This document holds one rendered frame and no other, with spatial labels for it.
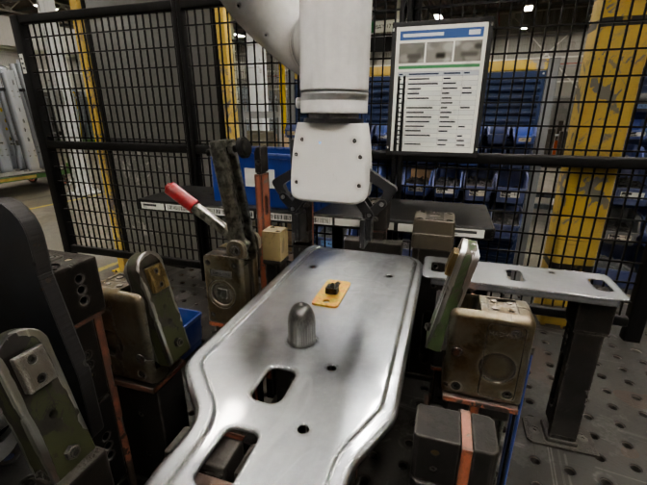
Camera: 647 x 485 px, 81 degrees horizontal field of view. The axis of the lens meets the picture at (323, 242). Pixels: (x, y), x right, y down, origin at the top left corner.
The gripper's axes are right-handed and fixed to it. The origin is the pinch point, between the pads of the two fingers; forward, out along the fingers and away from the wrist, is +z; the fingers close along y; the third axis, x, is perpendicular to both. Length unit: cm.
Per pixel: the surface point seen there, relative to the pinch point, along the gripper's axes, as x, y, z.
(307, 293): -0.9, -3.2, 9.0
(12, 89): 427, -663, -50
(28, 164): 421, -656, 67
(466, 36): 54, 16, -33
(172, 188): -0.7, -24.9, -5.1
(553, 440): 13, 37, 38
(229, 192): -1.7, -14.6, -5.3
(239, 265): -2.5, -13.3, 5.2
